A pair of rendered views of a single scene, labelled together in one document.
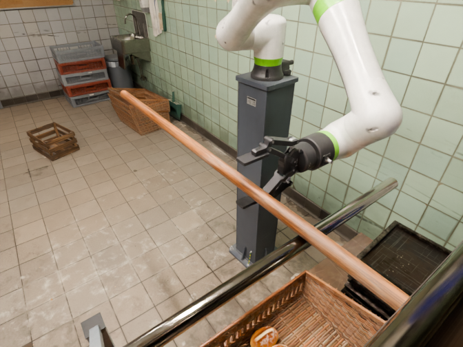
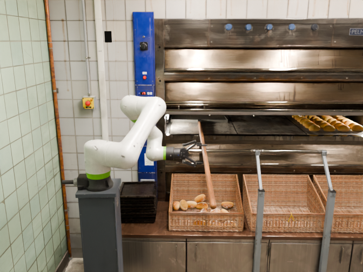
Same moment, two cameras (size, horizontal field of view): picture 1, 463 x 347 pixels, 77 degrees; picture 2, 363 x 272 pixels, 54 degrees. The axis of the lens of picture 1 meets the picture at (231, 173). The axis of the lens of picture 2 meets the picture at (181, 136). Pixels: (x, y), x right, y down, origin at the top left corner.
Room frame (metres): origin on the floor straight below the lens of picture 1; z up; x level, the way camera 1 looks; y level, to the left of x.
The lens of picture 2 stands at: (2.46, 1.25, 1.95)
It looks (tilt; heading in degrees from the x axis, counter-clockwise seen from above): 15 degrees down; 218
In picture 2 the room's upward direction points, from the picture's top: straight up
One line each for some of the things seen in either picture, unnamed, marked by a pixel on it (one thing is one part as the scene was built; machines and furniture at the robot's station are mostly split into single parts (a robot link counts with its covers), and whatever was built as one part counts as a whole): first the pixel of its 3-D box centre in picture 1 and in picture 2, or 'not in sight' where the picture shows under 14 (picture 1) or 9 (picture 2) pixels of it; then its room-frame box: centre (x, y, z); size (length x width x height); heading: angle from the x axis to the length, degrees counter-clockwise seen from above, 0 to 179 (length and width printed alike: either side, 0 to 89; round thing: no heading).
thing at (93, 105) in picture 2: not in sight; (89, 102); (0.67, -1.06, 1.46); 0.10 x 0.07 x 0.10; 126
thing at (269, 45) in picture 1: (266, 39); (99, 158); (1.34, -0.15, 1.36); 0.16 x 0.13 x 0.19; 107
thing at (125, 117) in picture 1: (140, 113); not in sight; (3.37, 1.11, 0.14); 0.56 x 0.49 x 0.28; 42
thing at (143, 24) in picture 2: not in sight; (156, 122); (-0.38, -1.28, 1.07); 1.93 x 0.16 x 2.15; 36
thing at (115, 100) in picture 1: (138, 104); not in sight; (3.35, 1.12, 0.26); 0.56 x 0.49 x 0.28; 43
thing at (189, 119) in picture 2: not in sight; (198, 116); (-0.42, -0.75, 1.20); 0.55 x 0.36 x 0.03; 127
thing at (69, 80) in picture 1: (83, 74); not in sight; (4.22, 2.12, 0.38); 0.60 x 0.40 x 0.16; 124
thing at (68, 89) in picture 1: (86, 84); not in sight; (4.23, 2.11, 0.23); 0.60 x 0.40 x 0.16; 126
